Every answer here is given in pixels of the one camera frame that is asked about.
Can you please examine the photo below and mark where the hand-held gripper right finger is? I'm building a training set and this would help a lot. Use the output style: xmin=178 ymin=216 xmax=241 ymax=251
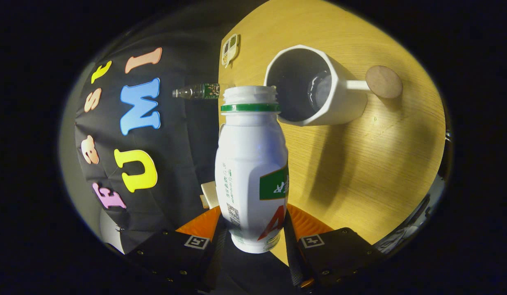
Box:
xmin=283 ymin=204 xmax=385 ymax=291

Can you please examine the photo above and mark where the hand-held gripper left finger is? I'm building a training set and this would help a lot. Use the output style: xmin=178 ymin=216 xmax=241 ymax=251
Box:
xmin=106 ymin=206 xmax=227 ymax=293

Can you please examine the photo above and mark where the white juice bottle green label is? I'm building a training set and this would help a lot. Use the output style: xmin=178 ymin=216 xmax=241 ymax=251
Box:
xmin=215 ymin=86 xmax=289 ymax=254

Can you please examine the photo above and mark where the white cup wooden handle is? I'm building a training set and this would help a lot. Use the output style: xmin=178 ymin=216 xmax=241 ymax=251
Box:
xmin=264 ymin=45 xmax=403 ymax=127

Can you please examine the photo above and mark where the clear plastic water bottle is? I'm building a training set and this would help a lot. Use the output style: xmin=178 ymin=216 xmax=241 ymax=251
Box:
xmin=172 ymin=83 xmax=234 ymax=100

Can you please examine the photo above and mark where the white toaster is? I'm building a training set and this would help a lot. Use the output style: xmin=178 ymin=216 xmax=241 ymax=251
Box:
xmin=200 ymin=181 xmax=220 ymax=209

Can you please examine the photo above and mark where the wooden table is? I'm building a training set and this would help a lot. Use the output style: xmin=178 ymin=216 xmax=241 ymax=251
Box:
xmin=218 ymin=0 xmax=446 ymax=267

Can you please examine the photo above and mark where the white divided snack dish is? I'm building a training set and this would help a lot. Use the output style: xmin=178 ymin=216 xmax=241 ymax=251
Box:
xmin=221 ymin=34 xmax=241 ymax=68

